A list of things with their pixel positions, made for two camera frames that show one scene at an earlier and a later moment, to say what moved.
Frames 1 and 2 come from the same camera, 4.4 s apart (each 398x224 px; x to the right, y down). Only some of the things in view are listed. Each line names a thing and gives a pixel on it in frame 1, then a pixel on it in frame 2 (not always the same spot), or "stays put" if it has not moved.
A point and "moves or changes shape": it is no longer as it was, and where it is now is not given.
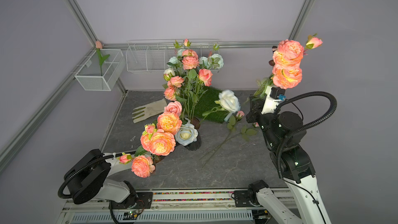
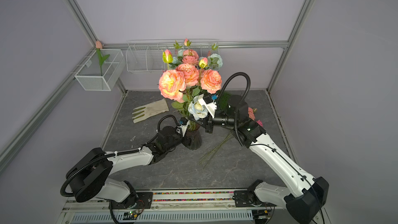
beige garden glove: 151,110 stays put
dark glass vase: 196,122 stays put
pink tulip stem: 99,46 stays put
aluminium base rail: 214,206 stays put
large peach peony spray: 159,139 moves or changes shape
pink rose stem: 175,107 moves or changes shape
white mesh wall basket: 89,75 stays put
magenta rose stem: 231,124 stays put
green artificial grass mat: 200,102 to 224,99
